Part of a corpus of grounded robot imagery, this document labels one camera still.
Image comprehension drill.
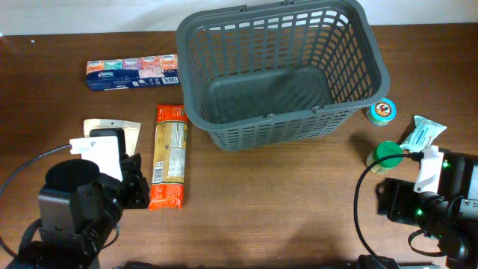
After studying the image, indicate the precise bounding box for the beige powder pouch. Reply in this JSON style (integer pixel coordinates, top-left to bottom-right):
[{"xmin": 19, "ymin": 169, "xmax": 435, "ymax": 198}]
[{"xmin": 83, "ymin": 118, "xmax": 141, "ymax": 156}]

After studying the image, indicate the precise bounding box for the orange spaghetti packet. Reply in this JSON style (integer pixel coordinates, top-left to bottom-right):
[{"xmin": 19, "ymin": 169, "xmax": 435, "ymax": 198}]
[{"xmin": 148, "ymin": 105, "xmax": 188, "ymax": 211}]

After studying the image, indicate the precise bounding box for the Kleenex tissue multipack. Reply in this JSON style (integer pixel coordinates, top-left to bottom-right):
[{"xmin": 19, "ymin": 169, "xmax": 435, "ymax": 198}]
[{"xmin": 85, "ymin": 55, "xmax": 181, "ymax": 91}]

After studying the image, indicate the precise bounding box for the grey plastic shopping basket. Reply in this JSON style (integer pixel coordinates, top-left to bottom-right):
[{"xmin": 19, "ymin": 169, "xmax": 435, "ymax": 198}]
[{"xmin": 176, "ymin": 0, "xmax": 390, "ymax": 151}]

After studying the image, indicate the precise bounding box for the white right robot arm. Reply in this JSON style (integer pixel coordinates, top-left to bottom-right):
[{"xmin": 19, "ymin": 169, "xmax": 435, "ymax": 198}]
[{"xmin": 382, "ymin": 146, "xmax": 477, "ymax": 268}]

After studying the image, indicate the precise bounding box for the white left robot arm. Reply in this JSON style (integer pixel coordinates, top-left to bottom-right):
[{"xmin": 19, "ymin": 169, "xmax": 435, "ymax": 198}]
[{"xmin": 8, "ymin": 154, "xmax": 149, "ymax": 268}]

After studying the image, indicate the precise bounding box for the green lid glass jar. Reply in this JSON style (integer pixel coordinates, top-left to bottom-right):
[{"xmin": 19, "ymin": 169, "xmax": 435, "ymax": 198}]
[{"xmin": 365, "ymin": 140, "xmax": 404, "ymax": 175}]

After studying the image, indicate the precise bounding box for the light green wipes packet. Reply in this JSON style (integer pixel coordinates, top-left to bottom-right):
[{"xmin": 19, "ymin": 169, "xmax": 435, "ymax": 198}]
[{"xmin": 400, "ymin": 115, "xmax": 447, "ymax": 152}]

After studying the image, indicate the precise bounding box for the blue rooster tin can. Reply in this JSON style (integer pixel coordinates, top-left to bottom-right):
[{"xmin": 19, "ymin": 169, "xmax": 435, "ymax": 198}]
[{"xmin": 366, "ymin": 98, "xmax": 397, "ymax": 126}]

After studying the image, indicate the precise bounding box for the black right camera cable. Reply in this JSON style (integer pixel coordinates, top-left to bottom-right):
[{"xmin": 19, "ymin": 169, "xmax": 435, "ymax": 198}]
[{"xmin": 353, "ymin": 150, "xmax": 425, "ymax": 262}]

